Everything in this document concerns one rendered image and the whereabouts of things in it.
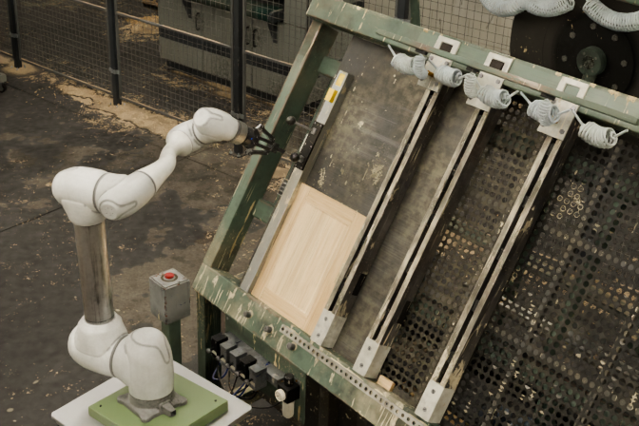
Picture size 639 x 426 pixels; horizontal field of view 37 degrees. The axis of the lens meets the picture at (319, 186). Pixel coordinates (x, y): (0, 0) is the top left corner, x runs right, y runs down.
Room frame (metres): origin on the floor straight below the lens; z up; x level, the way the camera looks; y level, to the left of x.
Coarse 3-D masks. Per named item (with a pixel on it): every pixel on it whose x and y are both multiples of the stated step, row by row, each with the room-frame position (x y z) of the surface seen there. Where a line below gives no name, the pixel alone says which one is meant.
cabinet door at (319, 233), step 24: (312, 192) 3.34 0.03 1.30; (288, 216) 3.34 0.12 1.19; (312, 216) 3.28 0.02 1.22; (336, 216) 3.21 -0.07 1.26; (360, 216) 3.14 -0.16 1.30; (288, 240) 3.28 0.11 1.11; (312, 240) 3.21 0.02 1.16; (336, 240) 3.15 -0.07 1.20; (264, 264) 3.28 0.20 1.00; (288, 264) 3.21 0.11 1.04; (312, 264) 3.15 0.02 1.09; (336, 264) 3.08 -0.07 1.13; (264, 288) 3.21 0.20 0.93; (288, 288) 3.15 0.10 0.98; (312, 288) 3.08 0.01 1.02; (288, 312) 3.08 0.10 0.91; (312, 312) 3.02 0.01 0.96
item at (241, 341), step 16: (224, 336) 3.12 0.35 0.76; (240, 336) 3.14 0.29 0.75; (256, 336) 3.06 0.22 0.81; (208, 352) 3.07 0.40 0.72; (224, 352) 3.04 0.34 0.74; (240, 352) 3.02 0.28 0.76; (256, 352) 3.05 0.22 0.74; (272, 352) 2.98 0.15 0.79; (240, 368) 2.97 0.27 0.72; (256, 368) 2.92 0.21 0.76; (272, 368) 2.95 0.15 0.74; (288, 368) 2.91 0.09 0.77; (256, 384) 2.90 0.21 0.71; (272, 384) 2.90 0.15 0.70; (288, 384) 2.83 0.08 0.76; (304, 384) 2.84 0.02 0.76; (288, 400) 2.81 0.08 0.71; (304, 400) 2.84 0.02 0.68; (288, 416) 2.83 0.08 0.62; (304, 416) 2.84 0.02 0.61
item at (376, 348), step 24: (480, 72) 3.09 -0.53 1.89; (480, 120) 3.02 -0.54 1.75; (480, 144) 3.00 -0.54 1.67; (456, 168) 2.97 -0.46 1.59; (456, 192) 2.94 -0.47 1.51; (432, 216) 2.91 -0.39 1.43; (432, 240) 2.87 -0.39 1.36; (408, 264) 2.85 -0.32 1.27; (408, 288) 2.80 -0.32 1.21; (384, 312) 2.79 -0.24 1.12; (384, 336) 2.74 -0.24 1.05; (360, 360) 2.72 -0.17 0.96
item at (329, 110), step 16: (336, 80) 3.56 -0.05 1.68; (352, 80) 3.56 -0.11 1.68; (336, 96) 3.52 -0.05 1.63; (320, 112) 3.52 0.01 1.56; (336, 112) 3.51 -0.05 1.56; (320, 144) 3.46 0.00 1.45; (304, 176) 3.41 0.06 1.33; (288, 192) 3.39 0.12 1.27; (288, 208) 3.36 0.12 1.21; (272, 224) 3.34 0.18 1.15; (272, 240) 3.31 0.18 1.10; (256, 256) 3.30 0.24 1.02; (256, 272) 3.25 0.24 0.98
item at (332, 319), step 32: (416, 64) 3.13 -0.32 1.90; (448, 64) 3.19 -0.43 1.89; (448, 96) 3.23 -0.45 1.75; (416, 128) 3.18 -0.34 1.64; (416, 160) 3.14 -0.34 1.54; (384, 192) 3.09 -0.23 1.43; (384, 224) 3.04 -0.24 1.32; (352, 256) 3.00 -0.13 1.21; (352, 288) 2.95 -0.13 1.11; (320, 320) 2.91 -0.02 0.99
